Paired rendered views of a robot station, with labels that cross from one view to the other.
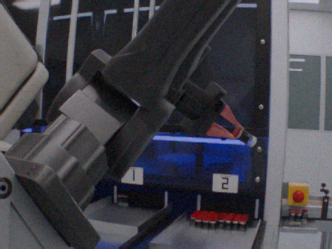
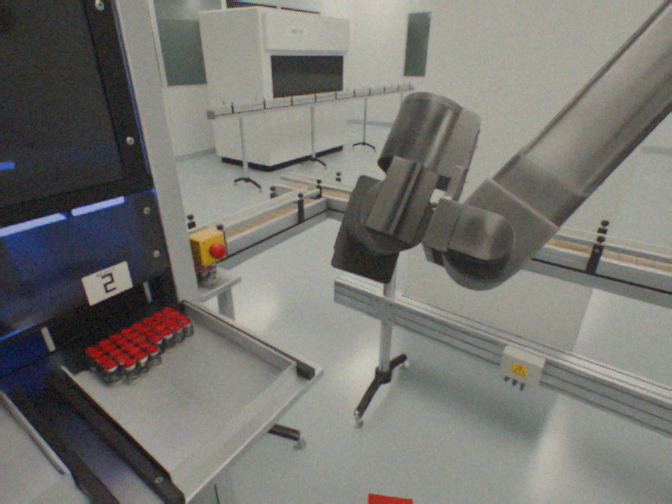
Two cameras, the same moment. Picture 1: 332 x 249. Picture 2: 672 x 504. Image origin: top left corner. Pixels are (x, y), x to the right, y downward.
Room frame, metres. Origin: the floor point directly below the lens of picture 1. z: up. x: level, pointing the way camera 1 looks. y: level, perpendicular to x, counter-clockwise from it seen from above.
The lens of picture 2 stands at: (0.59, 0.37, 1.42)
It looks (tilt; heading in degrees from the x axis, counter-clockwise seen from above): 26 degrees down; 293
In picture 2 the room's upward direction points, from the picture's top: straight up
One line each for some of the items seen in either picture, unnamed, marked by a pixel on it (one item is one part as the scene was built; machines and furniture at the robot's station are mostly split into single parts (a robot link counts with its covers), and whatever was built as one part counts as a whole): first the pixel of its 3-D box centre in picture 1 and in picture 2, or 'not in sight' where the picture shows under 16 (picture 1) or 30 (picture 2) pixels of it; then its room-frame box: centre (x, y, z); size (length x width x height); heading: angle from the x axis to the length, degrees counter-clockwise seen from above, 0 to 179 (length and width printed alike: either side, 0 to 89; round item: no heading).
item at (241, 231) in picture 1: (217, 224); (153, 350); (1.15, -0.05, 0.90); 0.18 x 0.02 x 0.05; 77
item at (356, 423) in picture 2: not in sight; (382, 381); (0.90, -0.97, 0.07); 0.50 x 0.08 x 0.14; 77
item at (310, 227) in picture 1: (299, 224); (206, 280); (1.27, -0.35, 0.87); 0.14 x 0.13 x 0.02; 167
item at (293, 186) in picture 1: (298, 193); (205, 246); (1.23, -0.33, 0.99); 0.08 x 0.07 x 0.07; 167
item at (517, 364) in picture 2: not in sight; (521, 366); (0.40, -0.79, 0.50); 0.12 x 0.05 x 0.09; 167
